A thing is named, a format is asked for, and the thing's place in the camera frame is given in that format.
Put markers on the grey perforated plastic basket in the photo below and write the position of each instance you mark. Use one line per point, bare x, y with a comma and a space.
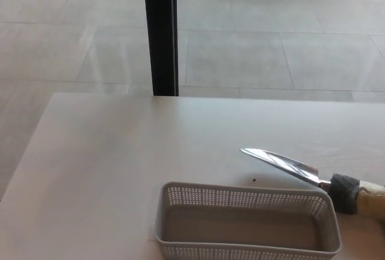
246, 224

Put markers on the black vertical window frame post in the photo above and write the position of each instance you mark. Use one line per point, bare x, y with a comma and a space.
162, 31

